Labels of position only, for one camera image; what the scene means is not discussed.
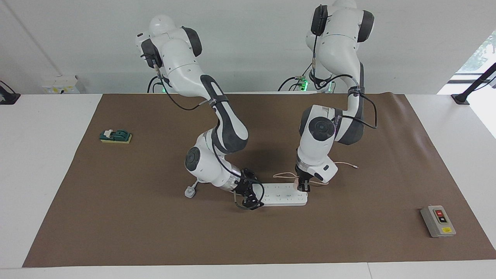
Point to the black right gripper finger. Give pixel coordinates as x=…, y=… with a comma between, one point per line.
x=259, y=193
x=251, y=203

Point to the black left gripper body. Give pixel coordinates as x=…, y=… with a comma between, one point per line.
x=303, y=173

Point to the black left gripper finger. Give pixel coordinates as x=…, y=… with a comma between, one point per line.
x=307, y=186
x=300, y=185

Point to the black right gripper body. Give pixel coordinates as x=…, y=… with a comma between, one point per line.
x=245, y=184

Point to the pink charger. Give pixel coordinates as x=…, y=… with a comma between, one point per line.
x=296, y=185

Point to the white power strip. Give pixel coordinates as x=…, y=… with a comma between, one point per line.
x=283, y=195

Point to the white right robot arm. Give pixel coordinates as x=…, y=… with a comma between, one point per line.
x=228, y=128

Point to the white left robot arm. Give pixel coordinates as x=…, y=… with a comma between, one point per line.
x=317, y=139

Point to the green-lit arm base connector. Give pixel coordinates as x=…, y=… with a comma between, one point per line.
x=302, y=82

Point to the brown table mat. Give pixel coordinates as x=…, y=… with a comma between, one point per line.
x=155, y=232

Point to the black slanted stand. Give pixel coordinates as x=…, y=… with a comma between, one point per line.
x=461, y=99

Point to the window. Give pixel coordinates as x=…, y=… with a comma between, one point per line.
x=476, y=58

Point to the grey on-off switch box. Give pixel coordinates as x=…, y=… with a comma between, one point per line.
x=438, y=223

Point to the green knife switch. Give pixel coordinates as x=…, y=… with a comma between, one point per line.
x=116, y=136

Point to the white wall socket box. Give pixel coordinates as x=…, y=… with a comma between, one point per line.
x=60, y=85

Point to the black clamp mount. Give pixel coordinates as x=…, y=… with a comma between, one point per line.
x=7, y=97

